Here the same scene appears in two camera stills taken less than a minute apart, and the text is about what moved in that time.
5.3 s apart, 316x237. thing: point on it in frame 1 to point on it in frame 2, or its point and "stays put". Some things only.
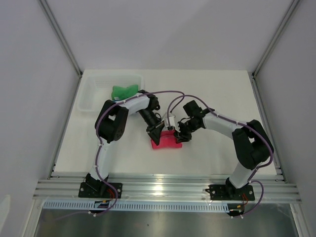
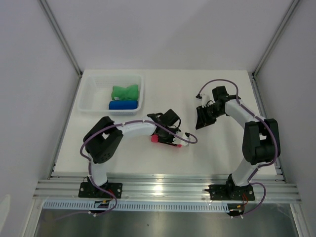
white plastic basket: x=96 y=89 stays put
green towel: x=119 y=92 stays put
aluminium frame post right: x=291 y=9 stays put
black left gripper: x=154 y=131 to x=170 y=141
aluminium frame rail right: x=278 y=165 stays put
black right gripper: x=180 y=137 to x=202 y=120
